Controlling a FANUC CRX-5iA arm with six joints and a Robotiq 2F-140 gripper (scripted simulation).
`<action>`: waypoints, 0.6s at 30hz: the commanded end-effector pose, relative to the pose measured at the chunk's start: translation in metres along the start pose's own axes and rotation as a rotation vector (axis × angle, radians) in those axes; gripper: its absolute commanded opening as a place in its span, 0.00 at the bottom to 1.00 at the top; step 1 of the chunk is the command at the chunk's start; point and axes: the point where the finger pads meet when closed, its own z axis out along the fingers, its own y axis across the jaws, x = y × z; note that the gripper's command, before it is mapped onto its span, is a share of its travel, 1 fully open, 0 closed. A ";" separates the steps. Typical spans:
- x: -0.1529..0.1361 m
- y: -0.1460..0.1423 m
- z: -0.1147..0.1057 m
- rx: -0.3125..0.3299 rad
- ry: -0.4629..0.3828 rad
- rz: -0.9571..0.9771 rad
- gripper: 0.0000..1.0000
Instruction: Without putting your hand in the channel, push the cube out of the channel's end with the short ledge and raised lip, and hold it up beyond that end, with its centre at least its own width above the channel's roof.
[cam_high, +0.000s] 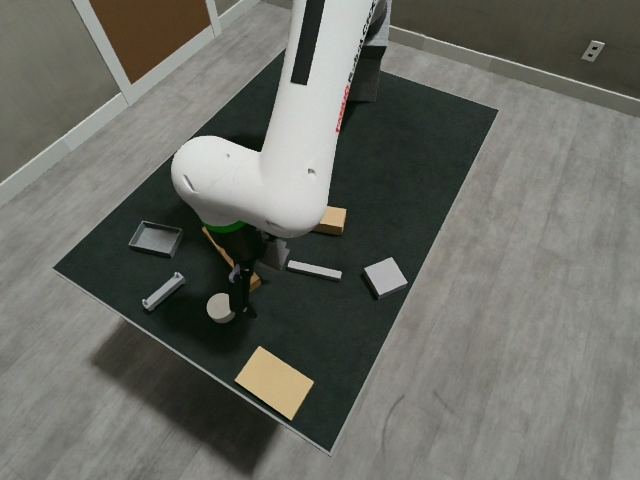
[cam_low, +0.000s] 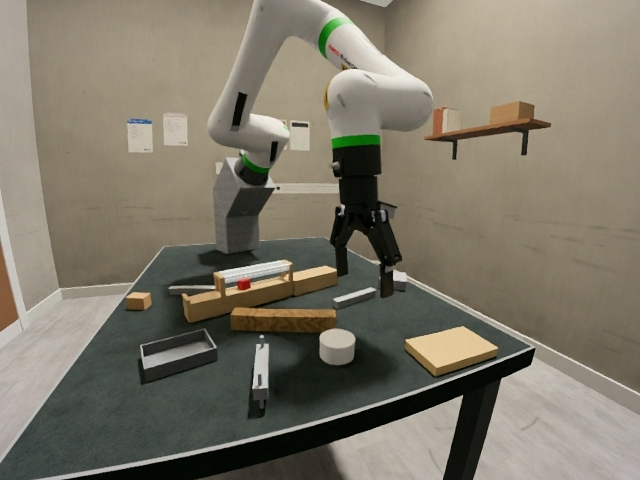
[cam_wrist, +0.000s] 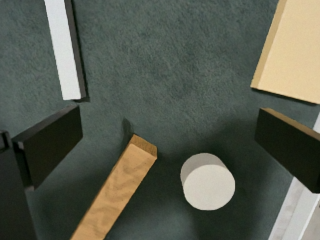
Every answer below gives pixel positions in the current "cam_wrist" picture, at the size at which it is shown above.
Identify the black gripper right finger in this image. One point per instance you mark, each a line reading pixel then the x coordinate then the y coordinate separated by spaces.
pixel 295 146

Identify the brown wooden bar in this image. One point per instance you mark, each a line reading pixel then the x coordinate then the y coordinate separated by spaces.
pixel 130 169

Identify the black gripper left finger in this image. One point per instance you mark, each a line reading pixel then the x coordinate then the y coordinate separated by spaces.
pixel 26 160

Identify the tan flat rectangular board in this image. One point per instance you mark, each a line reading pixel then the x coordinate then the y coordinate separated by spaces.
pixel 290 61

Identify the white cylinder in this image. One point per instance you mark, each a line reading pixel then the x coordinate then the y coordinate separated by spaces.
pixel 206 181

